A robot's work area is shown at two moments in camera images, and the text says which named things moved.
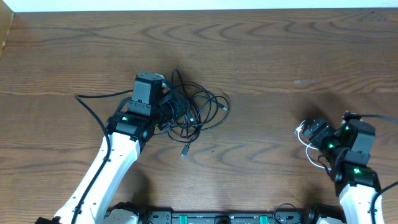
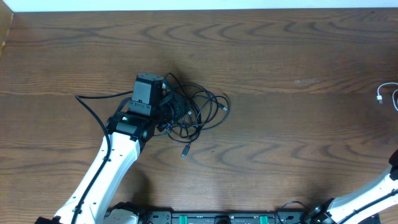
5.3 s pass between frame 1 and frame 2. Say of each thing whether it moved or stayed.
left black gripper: stayed
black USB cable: stayed
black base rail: stayed
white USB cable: moved
